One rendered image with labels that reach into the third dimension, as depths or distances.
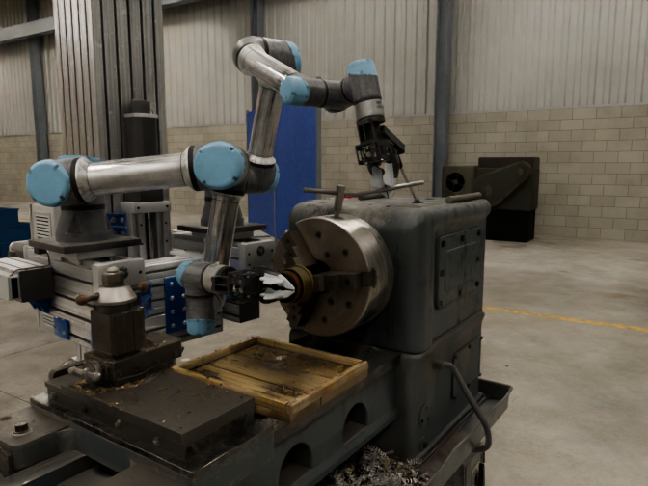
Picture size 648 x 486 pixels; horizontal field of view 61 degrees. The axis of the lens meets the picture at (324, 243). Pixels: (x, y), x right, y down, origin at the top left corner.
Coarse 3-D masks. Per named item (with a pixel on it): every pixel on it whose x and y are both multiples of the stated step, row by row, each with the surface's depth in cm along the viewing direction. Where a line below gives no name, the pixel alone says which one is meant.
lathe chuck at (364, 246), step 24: (312, 240) 142; (336, 240) 138; (360, 240) 136; (336, 264) 139; (360, 264) 135; (384, 264) 140; (360, 288) 135; (384, 288) 140; (288, 312) 150; (312, 312) 145; (336, 312) 140; (360, 312) 136
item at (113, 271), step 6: (108, 270) 100; (114, 270) 101; (102, 276) 101; (108, 276) 100; (114, 276) 100; (120, 276) 101; (102, 282) 101; (108, 282) 100; (114, 282) 100; (120, 282) 101
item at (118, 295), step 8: (104, 288) 99; (112, 288) 99; (120, 288) 100; (128, 288) 102; (104, 296) 99; (112, 296) 99; (120, 296) 99; (128, 296) 101; (136, 296) 103; (96, 304) 99; (104, 304) 98; (112, 304) 98; (120, 304) 99
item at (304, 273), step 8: (280, 272) 132; (288, 272) 131; (296, 272) 131; (304, 272) 133; (288, 280) 129; (296, 280) 130; (304, 280) 131; (312, 280) 133; (280, 288) 134; (296, 288) 129; (304, 288) 131; (312, 288) 133; (296, 296) 130; (304, 296) 132
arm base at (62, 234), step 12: (96, 204) 152; (60, 216) 152; (72, 216) 149; (84, 216) 150; (96, 216) 152; (60, 228) 150; (72, 228) 149; (84, 228) 149; (96, 228) 151; (108, 228) 157; (60, 240) 150; (72, 240) 148; (84, 240) 149; (96, 240) 151
